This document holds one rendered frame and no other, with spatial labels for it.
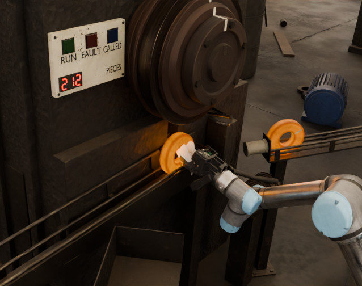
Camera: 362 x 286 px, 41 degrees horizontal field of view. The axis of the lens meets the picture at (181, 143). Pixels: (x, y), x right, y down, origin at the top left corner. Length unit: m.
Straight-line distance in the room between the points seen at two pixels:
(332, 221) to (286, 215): 1.39
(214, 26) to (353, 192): 0.62
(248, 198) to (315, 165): 1.77
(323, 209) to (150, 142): 0.64
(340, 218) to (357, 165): 2.06
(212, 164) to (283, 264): 0.97
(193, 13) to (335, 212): 0.69
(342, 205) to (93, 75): 0.79
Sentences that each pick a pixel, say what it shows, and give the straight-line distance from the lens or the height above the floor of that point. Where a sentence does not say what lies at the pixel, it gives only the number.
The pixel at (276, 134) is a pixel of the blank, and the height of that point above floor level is 0.73.
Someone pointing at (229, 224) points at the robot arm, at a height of 0.60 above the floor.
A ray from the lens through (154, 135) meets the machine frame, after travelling 1.71.
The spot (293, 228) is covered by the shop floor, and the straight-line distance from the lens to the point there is 2.72.
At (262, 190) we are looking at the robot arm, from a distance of 1.73.
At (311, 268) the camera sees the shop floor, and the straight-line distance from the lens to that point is 2.51.
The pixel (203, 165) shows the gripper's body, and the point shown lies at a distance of 1.64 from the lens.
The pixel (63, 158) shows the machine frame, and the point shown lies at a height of 0.87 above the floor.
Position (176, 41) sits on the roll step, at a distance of 1.45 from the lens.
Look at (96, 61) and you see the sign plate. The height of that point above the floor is 1.13.
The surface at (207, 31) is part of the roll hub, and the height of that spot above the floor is 1.23.
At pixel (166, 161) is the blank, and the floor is 0.75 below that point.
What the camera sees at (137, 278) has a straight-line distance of 1.46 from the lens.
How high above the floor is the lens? 1.63
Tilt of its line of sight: 29 degrees down
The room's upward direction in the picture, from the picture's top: 4 degrees clockwise
